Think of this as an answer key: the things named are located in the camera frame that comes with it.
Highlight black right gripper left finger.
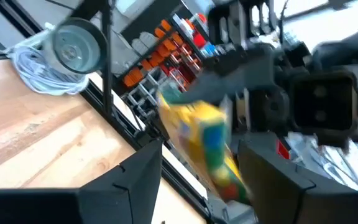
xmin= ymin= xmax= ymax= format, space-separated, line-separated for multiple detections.
xmin=0 ymin=139 xmax=163 ymax=224

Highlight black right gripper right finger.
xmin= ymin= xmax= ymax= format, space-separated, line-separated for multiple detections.
xmin=237 ymin=136 xmax=358 ymax=224

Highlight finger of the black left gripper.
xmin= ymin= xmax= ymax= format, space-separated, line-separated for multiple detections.
xmin=168 ymin=45 xmax=278 ymax=106

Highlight yellow printed packet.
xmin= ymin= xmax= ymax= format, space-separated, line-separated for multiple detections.
xmin=157 ymin=92 xmax=252 ymax=206

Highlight clear plastic bags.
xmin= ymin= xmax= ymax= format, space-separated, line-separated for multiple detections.
xmin=278 ymin=130 xmax=358 ymax=192

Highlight storage rack with coloured bins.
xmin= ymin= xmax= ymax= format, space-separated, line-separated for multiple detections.
xmin=116 ymin=12 xmax=229 ymax=125

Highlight white cup with black rim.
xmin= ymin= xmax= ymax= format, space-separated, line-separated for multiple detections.
xmin=42 ymin=17 xmax=108 ymax=75

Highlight black aluminium table frame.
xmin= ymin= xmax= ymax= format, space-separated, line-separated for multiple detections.
xmin=68 ymin=0 xmax=217 ymax=224

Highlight white coiled cable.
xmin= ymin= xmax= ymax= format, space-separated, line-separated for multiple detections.
xmin=6 ymin=29 xmax=90 ymax=96

